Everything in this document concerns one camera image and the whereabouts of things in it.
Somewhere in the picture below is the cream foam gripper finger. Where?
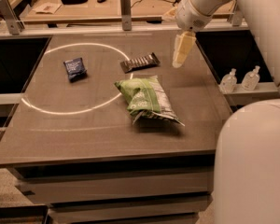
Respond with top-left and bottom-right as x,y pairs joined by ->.
174,35 -> 185,59
173,32 -> 196,68

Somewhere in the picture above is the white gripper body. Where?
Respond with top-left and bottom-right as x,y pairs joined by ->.
175,0 -> 212,33

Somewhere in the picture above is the dark chocolate rxbar wrapper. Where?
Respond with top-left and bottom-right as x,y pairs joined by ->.
120,53 -> 160,73

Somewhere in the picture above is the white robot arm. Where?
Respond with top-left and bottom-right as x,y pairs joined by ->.
176,0 -> 280,224

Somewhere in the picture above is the green jalapeno chip bag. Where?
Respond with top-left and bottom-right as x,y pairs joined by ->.
115,76 -> 182,124

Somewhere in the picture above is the clear plastic bottle left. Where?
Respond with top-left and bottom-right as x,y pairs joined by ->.
220,68 -> 237,93

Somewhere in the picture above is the clear plastic bottle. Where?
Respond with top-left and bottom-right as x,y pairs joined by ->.
242,65 -> 259,91
220,68 -> 237,93

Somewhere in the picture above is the clear plastic bottle right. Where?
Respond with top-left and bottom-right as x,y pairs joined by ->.
242,65 -> 259,91

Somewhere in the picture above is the small dark remote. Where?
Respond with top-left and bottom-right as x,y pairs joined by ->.
97,0 -> 106,4

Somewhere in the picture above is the small blue snack pouch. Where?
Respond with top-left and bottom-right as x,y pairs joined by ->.
63,58 -> 87,81

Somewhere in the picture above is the black object on back table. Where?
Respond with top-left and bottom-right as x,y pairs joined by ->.
61,0 -> 88,5

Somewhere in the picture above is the paper sheet on back table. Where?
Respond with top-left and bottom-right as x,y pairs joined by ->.
34,3 -> 62,14

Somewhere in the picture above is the grey drawer cabinet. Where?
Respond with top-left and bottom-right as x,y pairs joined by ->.
10,154 -> 215,224

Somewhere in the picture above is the metal bracket right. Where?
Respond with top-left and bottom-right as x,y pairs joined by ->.
230,6 -> 243,26

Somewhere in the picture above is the metal bracket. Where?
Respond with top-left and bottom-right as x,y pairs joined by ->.
0,0 -> 24,35
120,0 -> 132,31
230,6 -> 243,26

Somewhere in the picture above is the metal bracket middle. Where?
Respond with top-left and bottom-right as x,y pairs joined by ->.
120,0 -> 132,31

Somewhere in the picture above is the metal bracket left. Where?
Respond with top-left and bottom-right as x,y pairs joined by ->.
0,0 -> 24,35

